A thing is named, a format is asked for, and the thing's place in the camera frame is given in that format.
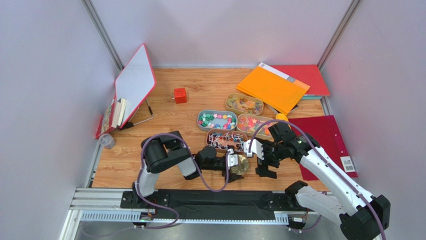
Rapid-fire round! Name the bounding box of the gold round lid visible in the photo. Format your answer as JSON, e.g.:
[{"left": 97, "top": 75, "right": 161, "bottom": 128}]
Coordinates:
[{"left": 230, "top": 154, "right": 249, "bottom": 176}]

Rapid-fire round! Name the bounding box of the yellow plastic scoop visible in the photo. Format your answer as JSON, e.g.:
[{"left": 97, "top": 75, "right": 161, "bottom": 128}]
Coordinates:
[{"left": 275, "top": 113, "right": 289, "bottom": 122}]

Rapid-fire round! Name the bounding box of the beige tray of star candies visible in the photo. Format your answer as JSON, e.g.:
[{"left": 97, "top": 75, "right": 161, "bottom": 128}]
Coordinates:
[{"left": 236, "top": 113, "right": 275, "bottom": 140}]

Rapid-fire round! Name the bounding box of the grey tray of round candies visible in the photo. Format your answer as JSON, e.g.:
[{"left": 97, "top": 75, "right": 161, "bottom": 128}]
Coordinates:
[{"left": 196, "top": 109, "right": 237, "bottom": 131}]

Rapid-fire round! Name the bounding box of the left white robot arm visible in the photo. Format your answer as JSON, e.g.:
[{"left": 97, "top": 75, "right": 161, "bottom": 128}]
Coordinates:
[{"left": 132, "top": 131, "right": 248, "bottom": 198}]

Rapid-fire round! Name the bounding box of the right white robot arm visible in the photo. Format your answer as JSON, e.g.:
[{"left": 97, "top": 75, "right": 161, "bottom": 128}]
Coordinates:
[{"left": 244, "top": 119, "right": 391, "bottom": 240}]

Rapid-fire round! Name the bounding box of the beige tray of popsicle candies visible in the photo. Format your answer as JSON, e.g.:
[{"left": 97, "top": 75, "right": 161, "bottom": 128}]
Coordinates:
[{"left": 225, "top": 93, "right": 264, "bottom": 116}]

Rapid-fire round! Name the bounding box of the dark red folder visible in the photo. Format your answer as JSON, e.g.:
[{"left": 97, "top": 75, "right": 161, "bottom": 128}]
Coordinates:
[{"left": 289, "top": 115, "right": 358, "bottom": 178}]

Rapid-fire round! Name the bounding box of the orange folder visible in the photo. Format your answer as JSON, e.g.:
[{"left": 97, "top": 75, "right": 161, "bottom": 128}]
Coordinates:
[{"left": 236, "top": 62, "right": 310, "bottom": 114}]

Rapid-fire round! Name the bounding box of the teal book under folder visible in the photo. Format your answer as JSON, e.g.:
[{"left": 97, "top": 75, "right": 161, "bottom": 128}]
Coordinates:
[{"left": 301, "top": 95, "right": 323, "bottom": 100}]

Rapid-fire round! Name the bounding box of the red cube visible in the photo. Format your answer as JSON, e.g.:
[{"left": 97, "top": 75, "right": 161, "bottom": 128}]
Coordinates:
[{"left": 173, "top": 87, "right": 188, "bottom": 104}]

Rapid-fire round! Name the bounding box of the red folder at back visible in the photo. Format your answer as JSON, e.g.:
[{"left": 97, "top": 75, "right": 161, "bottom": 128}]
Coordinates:
[{"left": 272, "top": 64, "right": 331, "bottom": 97}]

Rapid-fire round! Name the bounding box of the metal board stand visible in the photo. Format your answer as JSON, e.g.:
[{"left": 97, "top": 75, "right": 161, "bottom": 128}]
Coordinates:
[{"left": 119, "top": 98, "right": 154, "bottom": 130}]

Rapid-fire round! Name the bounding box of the clear plastic cup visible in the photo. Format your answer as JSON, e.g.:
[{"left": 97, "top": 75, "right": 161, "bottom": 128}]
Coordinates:
[{"left": 98, "top": 133, "right": 116, "bottom": 150}]

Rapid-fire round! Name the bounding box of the stack of books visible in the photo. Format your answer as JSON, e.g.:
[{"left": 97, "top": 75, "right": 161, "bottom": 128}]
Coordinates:
[{"left": 94, "top": 98, "right": 127, "bottom": 139}]

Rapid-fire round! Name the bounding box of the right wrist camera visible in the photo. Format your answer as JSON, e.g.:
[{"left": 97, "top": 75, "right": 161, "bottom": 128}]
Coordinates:
[{"left": 243, "top": 139, "right": 264, "bottom": 160}]

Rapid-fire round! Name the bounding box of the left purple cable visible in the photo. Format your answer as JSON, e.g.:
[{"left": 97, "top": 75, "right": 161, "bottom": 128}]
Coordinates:
[{"left": 133, "top": 132, "right": 232, "bottom": 229}]

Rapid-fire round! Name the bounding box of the purple cable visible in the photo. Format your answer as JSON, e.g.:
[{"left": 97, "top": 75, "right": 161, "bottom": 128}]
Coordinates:
[
  {"left": 248, "top": 119, "right": 389, "bottom": 240},
  {"left": 133, "top": 132, "right": 232, "bottom": 229}
]

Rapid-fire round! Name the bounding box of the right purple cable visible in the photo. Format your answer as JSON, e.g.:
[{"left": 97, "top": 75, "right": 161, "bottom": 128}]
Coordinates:
[{"left": 248, "top": 119, "right": 389, "bottom": 240}]

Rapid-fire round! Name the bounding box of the white board with red frame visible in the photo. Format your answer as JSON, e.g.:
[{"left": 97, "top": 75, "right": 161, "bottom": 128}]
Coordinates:
[{"left": 115, "top": 43, "right": 156, "bottom": 129}]

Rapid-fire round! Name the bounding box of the aluminium rail frame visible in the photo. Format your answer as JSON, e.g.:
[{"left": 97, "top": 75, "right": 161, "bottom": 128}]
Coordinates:
[{"left": 59, "top": 186, "right": 380, "bottom": 240}]

